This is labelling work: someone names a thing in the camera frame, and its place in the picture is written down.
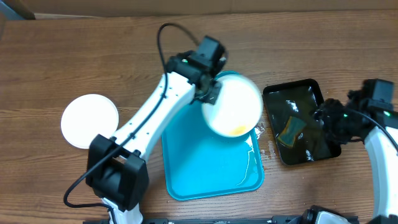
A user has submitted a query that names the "white plate blue rim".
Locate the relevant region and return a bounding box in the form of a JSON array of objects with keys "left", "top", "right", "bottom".
[{"left": 201, "top": 73, "right": 263, "bottom": 138}]

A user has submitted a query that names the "green yellow sponge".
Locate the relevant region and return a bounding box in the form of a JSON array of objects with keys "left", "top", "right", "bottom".
[{"left": 277, "top": 116, "right": 307, "bottom": 148}]

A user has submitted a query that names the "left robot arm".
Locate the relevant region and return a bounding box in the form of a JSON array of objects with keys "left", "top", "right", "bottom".
[{"left": 86, "top": 36, "right": 226, "bottom": 223}]

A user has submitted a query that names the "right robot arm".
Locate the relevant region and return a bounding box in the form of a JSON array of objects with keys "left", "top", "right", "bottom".
[{"left": 313, "top": 79, "right": 397, "bottom": 223}]

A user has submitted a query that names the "black rectangular tray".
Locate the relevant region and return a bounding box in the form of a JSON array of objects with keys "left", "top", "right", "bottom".
[{"left": 262, "top": 78, "right": 341, "bottom": 166}]

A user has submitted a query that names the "teal plastic tray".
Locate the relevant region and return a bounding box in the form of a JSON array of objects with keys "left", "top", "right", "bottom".
[{"left": 162, "top": 101, "right": 264, "bottom": 200}]

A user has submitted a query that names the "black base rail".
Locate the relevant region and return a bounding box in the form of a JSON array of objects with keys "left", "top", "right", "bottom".
[{"left": 143, "top": 206, "right": 320, "bottom": 224}]

